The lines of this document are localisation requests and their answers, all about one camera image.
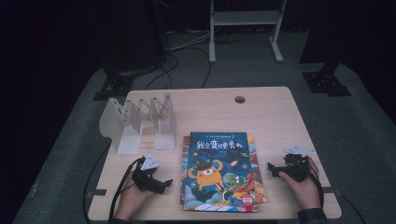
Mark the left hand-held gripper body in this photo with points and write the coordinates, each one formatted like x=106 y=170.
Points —
x=144 y=180

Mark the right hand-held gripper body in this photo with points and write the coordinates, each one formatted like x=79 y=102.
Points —
x=295 y=169

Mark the light blue animals picture book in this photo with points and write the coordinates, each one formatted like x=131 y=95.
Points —
x=257 y=182

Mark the dark blue monster picture book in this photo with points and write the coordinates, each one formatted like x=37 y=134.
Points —
x=218 y=174

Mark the person's left hand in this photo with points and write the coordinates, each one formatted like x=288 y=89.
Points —
x=132 y=199

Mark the person's right hand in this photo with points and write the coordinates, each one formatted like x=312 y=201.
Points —
x=306 y=193

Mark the grey tape strip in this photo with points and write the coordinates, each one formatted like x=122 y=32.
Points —
x=99 y=192
x=328 y=189

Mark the black stand with angled feet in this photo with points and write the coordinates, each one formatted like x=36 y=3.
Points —
x=116 y=84

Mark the black stand with base plate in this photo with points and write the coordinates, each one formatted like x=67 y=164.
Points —
x=325 y=81

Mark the white metal stand frame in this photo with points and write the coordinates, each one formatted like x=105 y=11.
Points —
x=246 y=18

